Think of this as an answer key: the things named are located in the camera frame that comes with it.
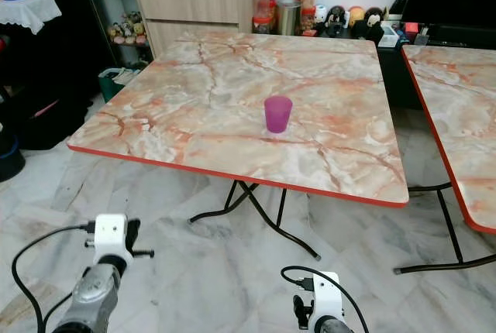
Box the purple plastic cup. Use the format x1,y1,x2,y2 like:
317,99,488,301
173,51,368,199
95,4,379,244
263,95,293,134

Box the dark blue bucket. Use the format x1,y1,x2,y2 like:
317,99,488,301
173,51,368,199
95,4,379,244
0,133,26,182

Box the marble-pattern folding table red edge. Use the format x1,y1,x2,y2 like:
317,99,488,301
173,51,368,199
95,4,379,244
394,44,496,275
67,32,410,261

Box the green basket with books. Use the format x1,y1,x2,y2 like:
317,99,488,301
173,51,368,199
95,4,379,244
98,67,145,103

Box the black shelf unit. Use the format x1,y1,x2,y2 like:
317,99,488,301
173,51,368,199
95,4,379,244
0,0,105,152

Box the glass display shelf with figurines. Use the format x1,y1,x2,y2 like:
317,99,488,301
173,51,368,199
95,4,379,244
76,0,150,69

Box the light wooden drawer cabinet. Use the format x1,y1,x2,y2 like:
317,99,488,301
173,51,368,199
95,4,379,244
133,0,263,60

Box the white lace cloth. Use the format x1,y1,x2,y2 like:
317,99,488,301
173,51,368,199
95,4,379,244
0,0,62,35

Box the tall clear jar red contents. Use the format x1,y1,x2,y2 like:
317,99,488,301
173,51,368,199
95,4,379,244
252,0,271,35

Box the stainless steel pot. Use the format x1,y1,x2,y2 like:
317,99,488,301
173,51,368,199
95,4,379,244
276,0,303,36

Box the small red snack jar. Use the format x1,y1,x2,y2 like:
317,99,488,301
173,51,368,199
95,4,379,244
302,6,318,34

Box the panda plush toy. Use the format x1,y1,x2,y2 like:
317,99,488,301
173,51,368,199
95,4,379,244
315,5,328,36

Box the small white box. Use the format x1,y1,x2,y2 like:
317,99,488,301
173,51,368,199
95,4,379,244
377,22,401,46

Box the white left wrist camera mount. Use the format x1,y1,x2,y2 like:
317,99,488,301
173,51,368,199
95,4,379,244
93,213,129,266

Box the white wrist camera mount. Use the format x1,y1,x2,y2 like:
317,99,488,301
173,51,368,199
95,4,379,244
93,213,129,266
310,271,344,326

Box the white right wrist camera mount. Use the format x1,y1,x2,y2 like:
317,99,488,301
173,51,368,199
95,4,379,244
310,271,344,326

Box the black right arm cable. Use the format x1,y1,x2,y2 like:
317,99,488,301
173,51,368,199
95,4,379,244
281,265,370,333

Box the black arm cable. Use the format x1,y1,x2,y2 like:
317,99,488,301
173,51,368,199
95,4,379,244
12,224,98,333
281,265,370,333

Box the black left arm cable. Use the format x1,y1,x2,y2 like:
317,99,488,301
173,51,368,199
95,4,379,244
12,224,98,333

